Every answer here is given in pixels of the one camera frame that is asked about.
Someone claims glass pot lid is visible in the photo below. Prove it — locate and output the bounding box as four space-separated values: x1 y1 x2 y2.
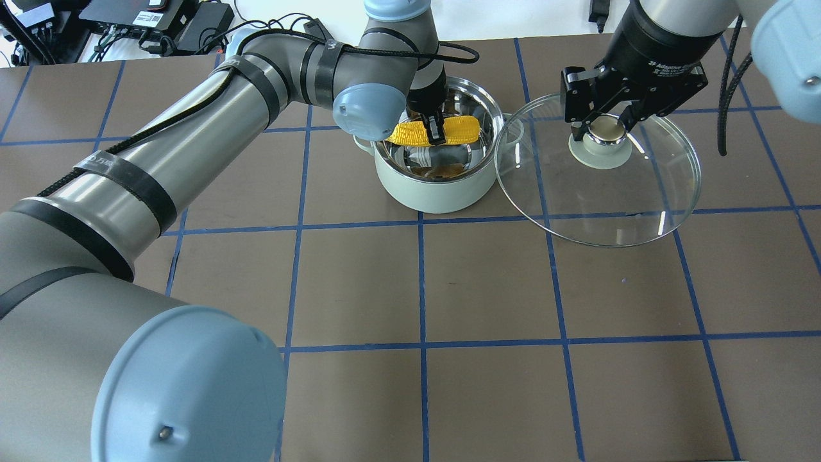
495 94 702 248

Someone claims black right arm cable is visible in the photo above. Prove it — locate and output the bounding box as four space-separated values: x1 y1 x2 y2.
717 16 754 157

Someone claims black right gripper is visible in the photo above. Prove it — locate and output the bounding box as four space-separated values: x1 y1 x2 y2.
560 17 709 142

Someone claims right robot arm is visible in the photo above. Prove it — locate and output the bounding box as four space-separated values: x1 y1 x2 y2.
559 1 820 141

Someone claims yellow corn cob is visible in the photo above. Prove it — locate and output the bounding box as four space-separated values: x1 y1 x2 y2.
386 115 481 147

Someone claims pale green steel pot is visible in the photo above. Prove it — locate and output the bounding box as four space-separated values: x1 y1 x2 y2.
353 76 505 214

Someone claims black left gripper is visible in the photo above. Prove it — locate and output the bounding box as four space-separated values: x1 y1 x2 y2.
407 69 448 144

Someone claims black power adapter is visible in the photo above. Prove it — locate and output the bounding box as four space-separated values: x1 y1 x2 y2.
173 2 235 56

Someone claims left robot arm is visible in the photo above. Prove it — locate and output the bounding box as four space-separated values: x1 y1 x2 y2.
2 1 446 461

